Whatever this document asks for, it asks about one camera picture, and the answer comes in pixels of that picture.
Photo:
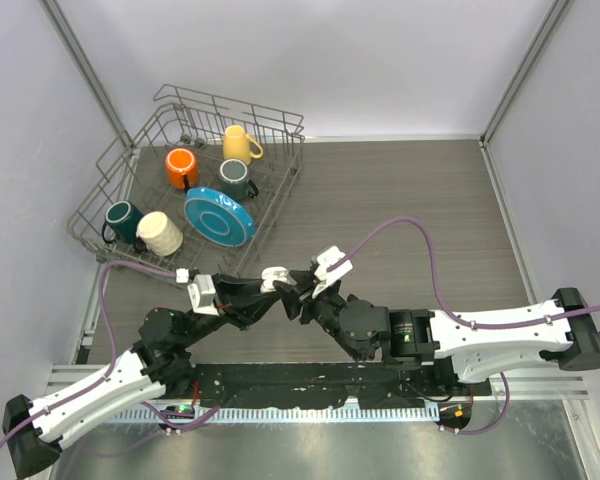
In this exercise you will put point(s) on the dark green mug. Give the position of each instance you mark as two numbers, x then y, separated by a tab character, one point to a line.
120	223

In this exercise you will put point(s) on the blue plate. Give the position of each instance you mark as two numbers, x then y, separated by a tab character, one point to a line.
218	218

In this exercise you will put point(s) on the orange mug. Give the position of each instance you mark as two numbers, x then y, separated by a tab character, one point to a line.
182	168

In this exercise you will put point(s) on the grey mug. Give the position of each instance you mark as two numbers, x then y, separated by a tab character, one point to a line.
235	180

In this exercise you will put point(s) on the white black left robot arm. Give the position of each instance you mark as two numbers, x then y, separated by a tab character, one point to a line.
37	431

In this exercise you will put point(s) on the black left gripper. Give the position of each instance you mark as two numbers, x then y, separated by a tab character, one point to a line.
239	300

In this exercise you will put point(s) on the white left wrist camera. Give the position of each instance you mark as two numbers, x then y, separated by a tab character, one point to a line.
202	294

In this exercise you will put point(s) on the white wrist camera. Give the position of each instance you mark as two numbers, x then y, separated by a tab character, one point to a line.
202	294
331	267

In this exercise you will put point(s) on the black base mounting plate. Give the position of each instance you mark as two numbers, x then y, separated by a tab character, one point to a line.
322	385

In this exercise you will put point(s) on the cream ribbed mug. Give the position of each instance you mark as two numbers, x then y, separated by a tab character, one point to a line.
158	234

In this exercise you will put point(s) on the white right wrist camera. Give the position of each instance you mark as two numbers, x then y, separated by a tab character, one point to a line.
331	267

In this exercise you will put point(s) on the white earbud charging case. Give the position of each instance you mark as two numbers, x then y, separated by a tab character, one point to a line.
270	275

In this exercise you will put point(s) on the yellow mug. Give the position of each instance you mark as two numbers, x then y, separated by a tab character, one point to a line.
238	144

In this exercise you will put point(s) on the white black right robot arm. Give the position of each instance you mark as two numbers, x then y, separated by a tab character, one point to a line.
476	345

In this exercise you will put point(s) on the white slotted cable duct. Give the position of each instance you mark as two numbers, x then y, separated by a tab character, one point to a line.
349	413

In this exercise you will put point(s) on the grey wire dish rack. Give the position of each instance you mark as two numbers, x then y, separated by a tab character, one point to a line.
132	168

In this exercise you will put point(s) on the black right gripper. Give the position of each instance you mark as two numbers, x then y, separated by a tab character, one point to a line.
294	298

